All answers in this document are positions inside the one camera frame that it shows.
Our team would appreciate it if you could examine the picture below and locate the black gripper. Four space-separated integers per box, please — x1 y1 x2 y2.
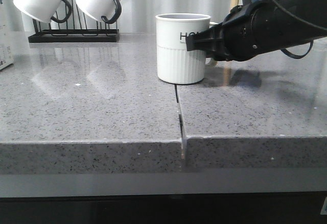
186 1 284 61

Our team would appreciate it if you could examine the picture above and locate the white ribbed HOME mug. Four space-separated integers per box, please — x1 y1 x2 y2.
155 13 212 85

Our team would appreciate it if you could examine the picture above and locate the blue white milk carton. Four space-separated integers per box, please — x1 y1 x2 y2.
1 0 14 70

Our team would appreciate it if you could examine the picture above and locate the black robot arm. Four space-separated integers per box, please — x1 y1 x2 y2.
186 0 326 62

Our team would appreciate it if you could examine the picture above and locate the left white hanging mug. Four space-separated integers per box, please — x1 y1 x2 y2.
13 0 72 23

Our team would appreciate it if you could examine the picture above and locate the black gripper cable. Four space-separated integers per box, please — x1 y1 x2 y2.
221 0 327 60

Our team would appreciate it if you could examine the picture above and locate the black wire mug rack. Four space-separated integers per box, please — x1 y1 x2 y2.
28 0 120 43

